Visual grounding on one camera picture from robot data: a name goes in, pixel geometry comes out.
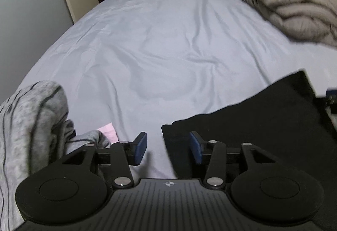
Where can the grey folded duvet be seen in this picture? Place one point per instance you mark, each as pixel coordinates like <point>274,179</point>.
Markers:
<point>289,10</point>

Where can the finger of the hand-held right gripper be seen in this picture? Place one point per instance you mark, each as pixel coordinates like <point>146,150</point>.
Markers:
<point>332,92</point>

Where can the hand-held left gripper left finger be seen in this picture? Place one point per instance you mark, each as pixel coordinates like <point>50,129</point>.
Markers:
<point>140,149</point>

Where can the pink cloth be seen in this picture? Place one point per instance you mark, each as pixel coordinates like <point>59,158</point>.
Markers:
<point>109,131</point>

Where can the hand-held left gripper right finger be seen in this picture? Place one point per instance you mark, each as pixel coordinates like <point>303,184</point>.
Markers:
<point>196,149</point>

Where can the bed with light blue sheet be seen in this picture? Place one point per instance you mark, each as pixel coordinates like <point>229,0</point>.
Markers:
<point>158,49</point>

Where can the black cloth garment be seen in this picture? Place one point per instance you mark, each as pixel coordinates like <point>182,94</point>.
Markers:
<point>263,115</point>

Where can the grey striped garment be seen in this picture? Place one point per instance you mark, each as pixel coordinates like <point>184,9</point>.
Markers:
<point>26,120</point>

